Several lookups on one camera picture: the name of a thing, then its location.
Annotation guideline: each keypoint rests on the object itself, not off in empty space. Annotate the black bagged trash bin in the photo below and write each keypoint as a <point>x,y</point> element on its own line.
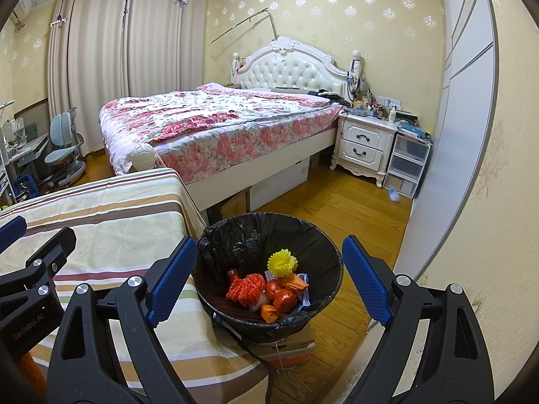
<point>236,235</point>

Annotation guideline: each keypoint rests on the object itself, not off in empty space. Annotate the clear plastic wrapper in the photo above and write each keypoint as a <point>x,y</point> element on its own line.
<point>394,195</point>

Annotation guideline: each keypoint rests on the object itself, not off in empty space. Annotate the orange foam mesh net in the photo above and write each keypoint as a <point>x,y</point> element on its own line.
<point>244,288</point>

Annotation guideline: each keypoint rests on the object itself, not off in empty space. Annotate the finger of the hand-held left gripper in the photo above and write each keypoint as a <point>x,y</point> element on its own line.
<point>12,229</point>
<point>61,244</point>

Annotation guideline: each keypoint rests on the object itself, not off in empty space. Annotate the floral quilt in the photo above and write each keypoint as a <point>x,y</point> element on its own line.
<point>210,113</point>

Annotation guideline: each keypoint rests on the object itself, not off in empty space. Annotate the dark clothing pile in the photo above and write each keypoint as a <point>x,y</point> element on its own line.
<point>326,94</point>

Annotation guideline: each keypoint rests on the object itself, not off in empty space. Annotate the red small can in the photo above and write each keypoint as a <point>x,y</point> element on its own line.
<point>233,275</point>

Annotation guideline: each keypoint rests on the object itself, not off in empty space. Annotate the clear plastic drawer unit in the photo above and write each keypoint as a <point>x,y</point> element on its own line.
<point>406,155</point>

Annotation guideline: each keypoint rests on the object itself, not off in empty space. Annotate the yellow foam mesh net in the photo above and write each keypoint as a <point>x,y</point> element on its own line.
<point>282,263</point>

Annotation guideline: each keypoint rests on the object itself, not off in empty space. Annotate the white air conditioner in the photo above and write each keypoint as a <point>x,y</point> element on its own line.
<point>21,6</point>

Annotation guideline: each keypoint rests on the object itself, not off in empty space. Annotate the white storage box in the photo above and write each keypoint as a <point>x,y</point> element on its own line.
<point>282,181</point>

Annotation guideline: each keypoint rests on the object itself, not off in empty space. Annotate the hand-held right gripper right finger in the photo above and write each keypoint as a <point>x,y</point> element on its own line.
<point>366,282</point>

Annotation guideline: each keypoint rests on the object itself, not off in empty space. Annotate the white wardrobe door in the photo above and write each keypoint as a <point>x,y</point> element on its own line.
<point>463,113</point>

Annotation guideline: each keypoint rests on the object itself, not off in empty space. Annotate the beige curtain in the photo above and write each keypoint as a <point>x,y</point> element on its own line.
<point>92,50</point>
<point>168,42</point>

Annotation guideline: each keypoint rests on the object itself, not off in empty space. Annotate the white nightstand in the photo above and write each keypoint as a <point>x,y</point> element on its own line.
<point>362,139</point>

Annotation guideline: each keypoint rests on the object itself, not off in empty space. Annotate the brown cardboard box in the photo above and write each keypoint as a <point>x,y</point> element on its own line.
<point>233,206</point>

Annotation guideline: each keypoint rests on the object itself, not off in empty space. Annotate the white tufted headboard bed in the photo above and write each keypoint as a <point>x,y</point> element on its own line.
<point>286,67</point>

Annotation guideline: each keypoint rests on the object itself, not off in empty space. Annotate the striped cloth table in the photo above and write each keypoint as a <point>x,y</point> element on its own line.
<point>126,219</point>

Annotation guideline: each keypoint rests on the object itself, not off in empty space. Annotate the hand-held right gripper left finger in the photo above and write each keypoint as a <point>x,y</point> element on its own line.
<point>170,286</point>

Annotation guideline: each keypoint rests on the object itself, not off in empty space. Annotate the white tissue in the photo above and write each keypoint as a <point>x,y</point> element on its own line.
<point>259,303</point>

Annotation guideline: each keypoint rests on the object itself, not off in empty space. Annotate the thin metal rod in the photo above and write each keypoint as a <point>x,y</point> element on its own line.
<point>240,26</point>

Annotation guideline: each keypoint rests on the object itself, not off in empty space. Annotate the study desk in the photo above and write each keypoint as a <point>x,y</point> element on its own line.
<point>29,145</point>

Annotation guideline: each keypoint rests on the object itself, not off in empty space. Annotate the blue-grey desk chair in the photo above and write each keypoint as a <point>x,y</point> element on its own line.
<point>63,126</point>

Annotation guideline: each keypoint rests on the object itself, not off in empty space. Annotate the stack of books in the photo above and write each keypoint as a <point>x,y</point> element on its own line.
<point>414,128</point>

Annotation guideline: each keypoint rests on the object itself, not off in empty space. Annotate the clutter of small bottles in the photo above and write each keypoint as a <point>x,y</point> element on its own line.
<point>366,105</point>

